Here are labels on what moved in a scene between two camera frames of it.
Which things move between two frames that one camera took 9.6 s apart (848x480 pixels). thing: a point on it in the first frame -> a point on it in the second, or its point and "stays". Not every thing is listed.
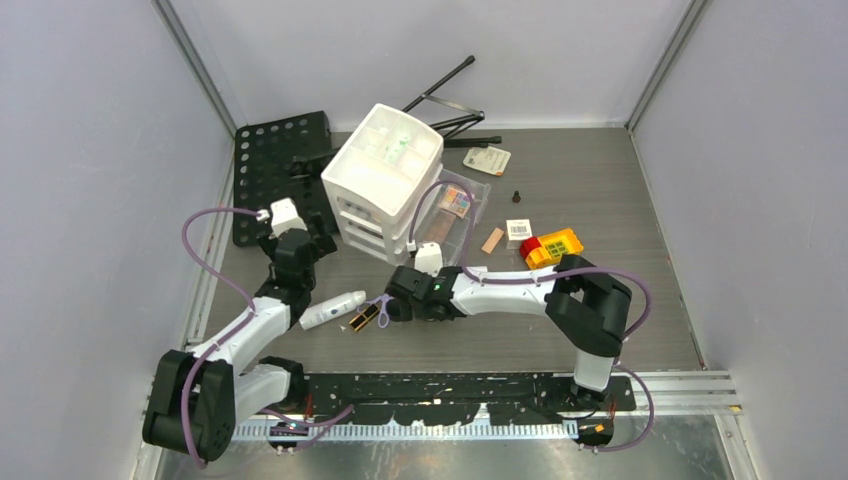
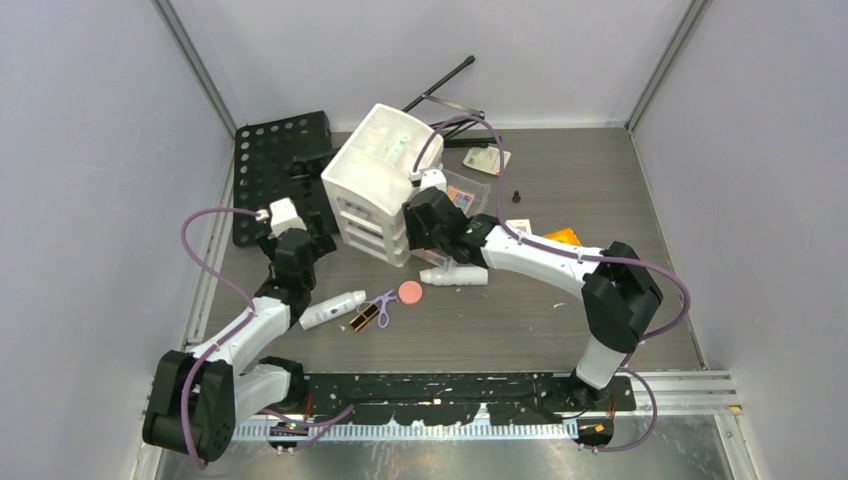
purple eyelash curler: (383, 318) stays
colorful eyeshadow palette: (455, 201) stays
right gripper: (420, 313) -> (416, 239)
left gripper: (321, 244) stays
